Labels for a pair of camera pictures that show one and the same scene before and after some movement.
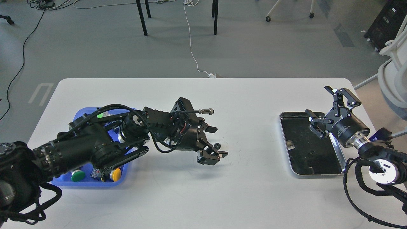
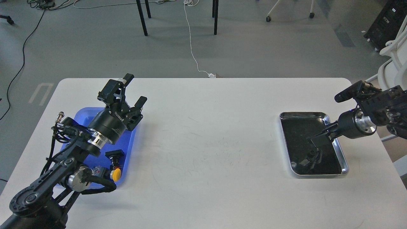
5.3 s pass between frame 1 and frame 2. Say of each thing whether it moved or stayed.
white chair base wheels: stayed
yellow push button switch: stayed
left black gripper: moved
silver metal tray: stayed
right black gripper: moved
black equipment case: stayed
